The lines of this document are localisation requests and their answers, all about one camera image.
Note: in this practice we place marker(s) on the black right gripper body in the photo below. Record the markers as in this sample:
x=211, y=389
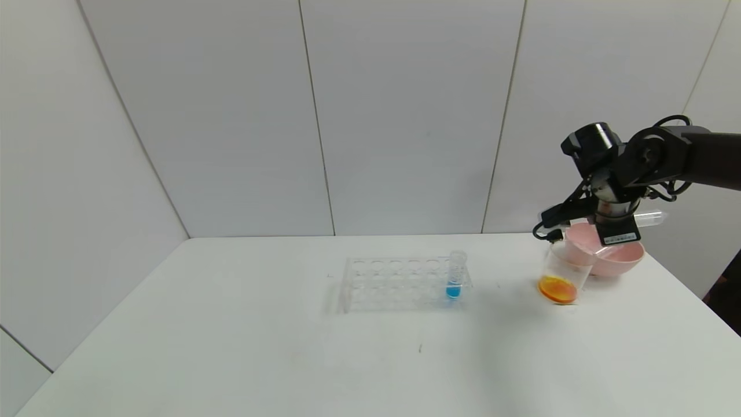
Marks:
x=621, y=232

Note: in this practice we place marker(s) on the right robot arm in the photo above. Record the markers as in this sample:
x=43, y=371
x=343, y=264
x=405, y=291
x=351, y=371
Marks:
x=666, y=156

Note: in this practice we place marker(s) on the clear plastic beaker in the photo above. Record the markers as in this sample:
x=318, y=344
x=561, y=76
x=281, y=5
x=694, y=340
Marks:
x=558, y=286

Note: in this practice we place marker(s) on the test tube with blue pigment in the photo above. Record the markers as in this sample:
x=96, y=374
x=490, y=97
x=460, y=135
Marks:
x=454, y=288

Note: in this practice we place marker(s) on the clear plastic test tube rack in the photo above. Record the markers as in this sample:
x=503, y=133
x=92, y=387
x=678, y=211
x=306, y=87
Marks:
x=382, y=295

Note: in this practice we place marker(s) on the pink bowl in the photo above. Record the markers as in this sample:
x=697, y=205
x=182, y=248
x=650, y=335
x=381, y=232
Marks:
x=622, y=260

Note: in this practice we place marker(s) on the dark furniture piece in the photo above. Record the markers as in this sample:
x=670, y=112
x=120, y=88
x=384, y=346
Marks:
x=728, y=301

